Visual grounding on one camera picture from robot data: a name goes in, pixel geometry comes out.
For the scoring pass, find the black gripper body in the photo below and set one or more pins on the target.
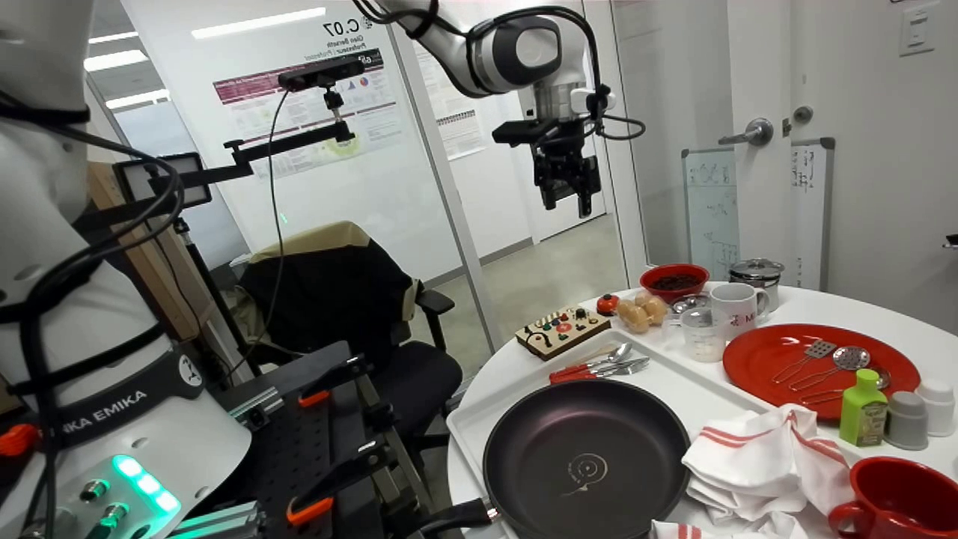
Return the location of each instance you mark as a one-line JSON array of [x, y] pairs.
[[568, 165]]

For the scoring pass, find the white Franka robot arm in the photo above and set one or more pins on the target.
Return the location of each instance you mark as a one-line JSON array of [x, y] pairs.
[[78, 300]]

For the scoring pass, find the small grey plastic cup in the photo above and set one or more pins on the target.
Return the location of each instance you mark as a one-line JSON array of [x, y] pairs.
[[906, 421]]

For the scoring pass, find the small white plastic cup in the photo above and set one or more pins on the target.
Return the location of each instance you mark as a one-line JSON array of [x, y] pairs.
[[942, 409]]

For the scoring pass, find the red cup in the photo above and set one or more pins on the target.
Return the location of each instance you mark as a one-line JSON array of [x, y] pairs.
[[900, 503]]

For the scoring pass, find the white door with window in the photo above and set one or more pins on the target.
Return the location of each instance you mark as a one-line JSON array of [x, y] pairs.
[[518, 190]]

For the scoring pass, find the red toy tomato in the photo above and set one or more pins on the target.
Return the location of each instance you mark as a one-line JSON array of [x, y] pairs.
[[610, 303]]

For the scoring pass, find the red bowl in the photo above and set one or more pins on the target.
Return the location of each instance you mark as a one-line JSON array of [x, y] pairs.
[[674, 286]]

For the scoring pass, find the tan bread roll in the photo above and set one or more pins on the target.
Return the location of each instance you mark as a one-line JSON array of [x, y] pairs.
[[635, 318], [656, 306]]

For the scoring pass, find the small leaning whiteboard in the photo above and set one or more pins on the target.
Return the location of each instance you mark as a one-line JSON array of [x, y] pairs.
[[711, 214]]

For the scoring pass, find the small steel lidded jar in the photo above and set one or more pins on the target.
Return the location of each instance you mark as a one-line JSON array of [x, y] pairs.
[[686, 306]]

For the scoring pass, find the white mug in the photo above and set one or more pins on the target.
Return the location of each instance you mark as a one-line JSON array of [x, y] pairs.
[[734, 303]]

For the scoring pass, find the clear drinking glass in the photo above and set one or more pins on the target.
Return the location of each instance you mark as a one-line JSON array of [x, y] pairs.
[[701, 342]]

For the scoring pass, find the silver door lever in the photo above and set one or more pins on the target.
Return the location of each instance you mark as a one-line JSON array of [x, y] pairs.
[[756, 132]]

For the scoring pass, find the white room sign poster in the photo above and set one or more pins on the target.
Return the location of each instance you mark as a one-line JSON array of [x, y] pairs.
[[376, 99]]

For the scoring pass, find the white tray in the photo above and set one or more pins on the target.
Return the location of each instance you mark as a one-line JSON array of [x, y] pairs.
[[698, 394]]

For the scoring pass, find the white leaning panel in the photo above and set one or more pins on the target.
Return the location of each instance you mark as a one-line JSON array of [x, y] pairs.
[[810, 229]]

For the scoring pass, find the silver deadbolt knob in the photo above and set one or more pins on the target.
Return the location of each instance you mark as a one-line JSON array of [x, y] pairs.
[[801, 118]]

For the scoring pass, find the tan jacket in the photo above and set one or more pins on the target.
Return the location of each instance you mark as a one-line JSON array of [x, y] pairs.
[[319, 238]]

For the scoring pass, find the black office chair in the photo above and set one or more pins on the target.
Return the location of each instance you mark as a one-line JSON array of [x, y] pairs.
[[330, 300]]

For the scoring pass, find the red plate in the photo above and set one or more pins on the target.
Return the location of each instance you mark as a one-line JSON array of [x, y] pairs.
[[780, 379]]

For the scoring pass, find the black frying pan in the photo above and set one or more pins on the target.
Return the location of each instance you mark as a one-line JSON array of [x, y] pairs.
[[589, 467]]

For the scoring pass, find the small silver round piece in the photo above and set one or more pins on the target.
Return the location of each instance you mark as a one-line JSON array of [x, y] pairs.
[[851, 357]]

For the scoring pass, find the white red-striped towel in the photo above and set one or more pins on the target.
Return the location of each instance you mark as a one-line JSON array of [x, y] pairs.
[[759, 460]]

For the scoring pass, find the black perforated robot table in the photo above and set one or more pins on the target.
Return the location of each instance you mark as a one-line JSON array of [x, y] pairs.
[[330, 451]]

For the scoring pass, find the green plastic bottle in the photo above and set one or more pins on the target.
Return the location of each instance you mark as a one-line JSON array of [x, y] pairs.
[[864, 415]]

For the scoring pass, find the black light panel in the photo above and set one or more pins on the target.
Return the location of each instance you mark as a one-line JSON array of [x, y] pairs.
[[161, 180]]

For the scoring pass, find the wooden plank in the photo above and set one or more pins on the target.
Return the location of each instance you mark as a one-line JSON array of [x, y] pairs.
[[150, 280]]

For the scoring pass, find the silver aluminium bar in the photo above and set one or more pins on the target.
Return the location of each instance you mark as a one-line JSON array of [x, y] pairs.
[[213, 521]]

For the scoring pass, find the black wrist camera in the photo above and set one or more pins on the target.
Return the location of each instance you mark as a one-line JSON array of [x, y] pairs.
[[518, 132]]

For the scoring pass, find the wooden toy switch board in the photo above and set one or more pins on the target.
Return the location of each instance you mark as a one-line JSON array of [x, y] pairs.
[[563, 330]]

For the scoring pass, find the black stereo camera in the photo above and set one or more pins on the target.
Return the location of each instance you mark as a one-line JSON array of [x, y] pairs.
[[319, 74]]

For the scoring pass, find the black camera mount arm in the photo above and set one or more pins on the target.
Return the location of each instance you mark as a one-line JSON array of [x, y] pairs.
[[288, 141]]

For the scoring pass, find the white light switch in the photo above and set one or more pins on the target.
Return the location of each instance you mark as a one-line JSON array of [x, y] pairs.
[[913, 32]]

